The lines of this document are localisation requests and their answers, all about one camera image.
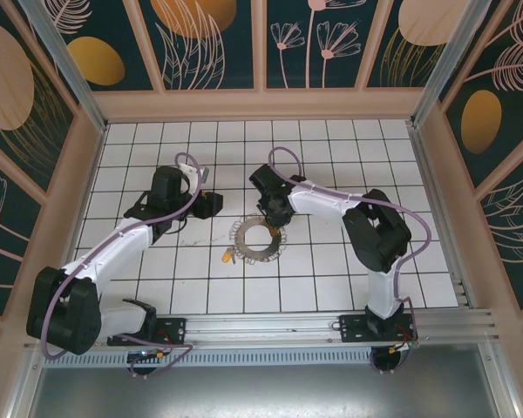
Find numbered steel ring disc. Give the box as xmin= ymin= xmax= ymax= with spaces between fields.
xmin=237 ymin=217 xmax=280 ymax=262

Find grey metal panel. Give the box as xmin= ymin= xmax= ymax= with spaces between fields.
xmin=8 ymin=365 xmax=520 ymax=418

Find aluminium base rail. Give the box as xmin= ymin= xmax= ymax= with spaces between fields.
xmin=24 ymin=307 xmax=505 ymax=349

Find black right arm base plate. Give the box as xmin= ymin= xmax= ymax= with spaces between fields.
xmin=338 ymin=313 xmax=415 ymax=345

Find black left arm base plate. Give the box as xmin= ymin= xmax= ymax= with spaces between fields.
xmin=154 ymin=317 xmax=188 ymax=346

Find grey slotted cable duct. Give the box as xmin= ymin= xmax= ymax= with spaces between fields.
xmin=34 ymin=347 xmax=376 ymax=370

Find left arm base power wires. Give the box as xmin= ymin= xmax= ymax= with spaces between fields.
xmin=156 ymin=330 xmax=194 ymax=362

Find arm base power wires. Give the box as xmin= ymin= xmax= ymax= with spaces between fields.
xmin=391 ymin=324 xmax=419 ymax=354
xmin=156 ymin=330 xmax=194 ymax=362

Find aluminium frame post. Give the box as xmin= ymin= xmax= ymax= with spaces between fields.
xmin=19 ymin=0 xmax=110 ymax=134
xmin=408 ymin=0 xmax=492 ymax=130

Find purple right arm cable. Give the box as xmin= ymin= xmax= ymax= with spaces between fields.
xmin=268 ymin=146 xmax=433 ymax=349

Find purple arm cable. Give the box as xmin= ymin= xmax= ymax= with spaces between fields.
xmin=41 ymin=152 xmax=201 ymax=362
xmin=268 ymin=146 xmax=433 ymax=349

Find aluminium table edge rail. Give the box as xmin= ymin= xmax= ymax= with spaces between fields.
xmin=405 ymin=121 xmax=470 ymax=308

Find right arm base power wires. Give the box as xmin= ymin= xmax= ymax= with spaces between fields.
xmin=391 ymin=324 xmax=419 ymax=354

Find black round cable port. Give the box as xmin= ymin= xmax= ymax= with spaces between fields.
xmin=370 ymin=347 xmax=409 ymax=375
xmin=127 ymin=352 xmax=159 ymax=381

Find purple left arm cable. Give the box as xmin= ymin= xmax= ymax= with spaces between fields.
xmin=41 ymin=152 xmax=201 ymax=362

